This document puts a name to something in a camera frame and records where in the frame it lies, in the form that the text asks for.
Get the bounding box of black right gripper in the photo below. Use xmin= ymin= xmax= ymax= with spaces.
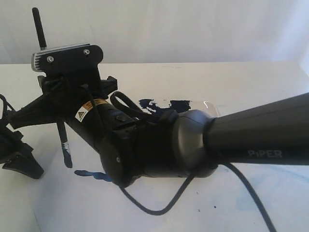
xmin=9 ymin=72 xmax=118 ymax=145

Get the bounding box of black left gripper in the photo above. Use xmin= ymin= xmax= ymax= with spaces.
xmin=0 ymin=130 xmax=44 ymax=179

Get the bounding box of black paintbrush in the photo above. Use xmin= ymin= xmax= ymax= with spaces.
xmin=32 ymin=7 xmax=73 ymax=168

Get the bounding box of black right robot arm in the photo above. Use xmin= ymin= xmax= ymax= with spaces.
xmin=9 ymin=76 xmax=309 ymax=188

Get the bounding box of white paper sheet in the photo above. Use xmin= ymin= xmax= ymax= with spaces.
xmin=0 ymin=127 xmax=170 ymax=232

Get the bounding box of white square paint plate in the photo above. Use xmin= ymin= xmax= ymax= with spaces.
xmin=138 ymin=99 xmax=220 ymax=117

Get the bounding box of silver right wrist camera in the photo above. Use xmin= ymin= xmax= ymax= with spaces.
xmin=31 ymin=43 xmax=103 ymax=74

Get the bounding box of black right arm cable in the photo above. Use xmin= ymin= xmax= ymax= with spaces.
xmin=110 ymin=91 xmax=278 ymax=232

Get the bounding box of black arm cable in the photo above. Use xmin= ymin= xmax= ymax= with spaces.
xmin=0 ymin=94 xmax=19 ymax=129
xmin=110 ymin=91 xmax=278 ymax=232

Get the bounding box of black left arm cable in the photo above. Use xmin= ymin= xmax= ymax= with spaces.
xmin=0 ymin=94 xmax=19 ymax=129

